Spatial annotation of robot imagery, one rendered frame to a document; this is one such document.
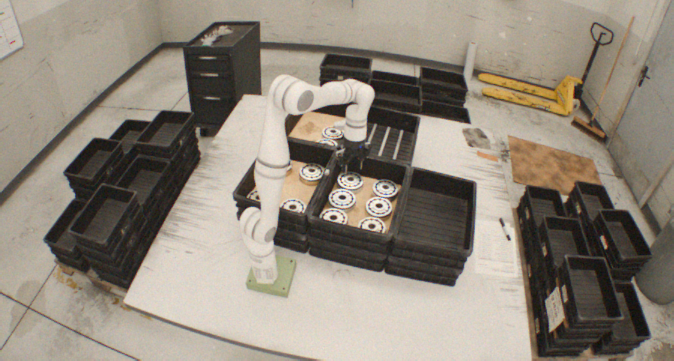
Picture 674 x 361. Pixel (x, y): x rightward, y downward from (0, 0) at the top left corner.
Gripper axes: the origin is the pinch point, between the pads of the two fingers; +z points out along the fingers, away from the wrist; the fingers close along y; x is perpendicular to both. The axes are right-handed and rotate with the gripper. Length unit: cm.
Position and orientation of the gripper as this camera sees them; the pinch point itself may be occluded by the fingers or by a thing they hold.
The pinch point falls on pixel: (352, 167)
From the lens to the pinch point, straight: 146.8
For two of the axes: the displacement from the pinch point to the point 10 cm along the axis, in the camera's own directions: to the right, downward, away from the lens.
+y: 8.7, -2.8, 3.9
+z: -0.5, 7.6, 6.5
